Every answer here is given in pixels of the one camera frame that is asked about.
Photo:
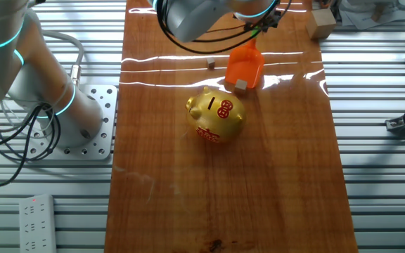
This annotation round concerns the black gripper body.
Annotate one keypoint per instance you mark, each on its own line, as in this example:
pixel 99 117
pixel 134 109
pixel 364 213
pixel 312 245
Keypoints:
pixel 272 20

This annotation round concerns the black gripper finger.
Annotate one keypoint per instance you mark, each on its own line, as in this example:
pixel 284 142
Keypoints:
pixel 263 31
pixel 252 27

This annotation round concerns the orange green toy shovel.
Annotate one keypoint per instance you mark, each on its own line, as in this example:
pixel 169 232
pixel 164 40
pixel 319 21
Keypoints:
pixel 244 65

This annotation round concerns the small wooden cube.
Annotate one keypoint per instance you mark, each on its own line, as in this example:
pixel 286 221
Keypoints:
pixel 240 85

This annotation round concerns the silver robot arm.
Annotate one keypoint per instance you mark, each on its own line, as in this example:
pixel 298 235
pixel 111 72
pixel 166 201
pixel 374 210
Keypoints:
pixel 195 17

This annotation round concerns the large wooden block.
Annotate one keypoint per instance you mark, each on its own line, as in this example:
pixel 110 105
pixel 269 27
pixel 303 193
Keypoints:
pixel 321 24

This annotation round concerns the tiny wooden cube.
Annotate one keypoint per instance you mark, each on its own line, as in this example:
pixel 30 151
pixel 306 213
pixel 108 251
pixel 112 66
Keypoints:
pixel 210 63

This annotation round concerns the white paper sheets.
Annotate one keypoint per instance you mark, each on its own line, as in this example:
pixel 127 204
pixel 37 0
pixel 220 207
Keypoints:
pixel 364 21

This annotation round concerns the golden piggy bank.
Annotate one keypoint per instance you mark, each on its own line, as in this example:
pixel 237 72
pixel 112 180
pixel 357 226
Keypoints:
pixel 216 116

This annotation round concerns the brown wooden board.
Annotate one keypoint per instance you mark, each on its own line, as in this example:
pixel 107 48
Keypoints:
pixel 223 193

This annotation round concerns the white power strip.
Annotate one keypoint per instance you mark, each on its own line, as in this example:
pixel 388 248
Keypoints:
pixel 37 225

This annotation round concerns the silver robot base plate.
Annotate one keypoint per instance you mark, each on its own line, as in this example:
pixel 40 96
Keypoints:
pixel 104 140

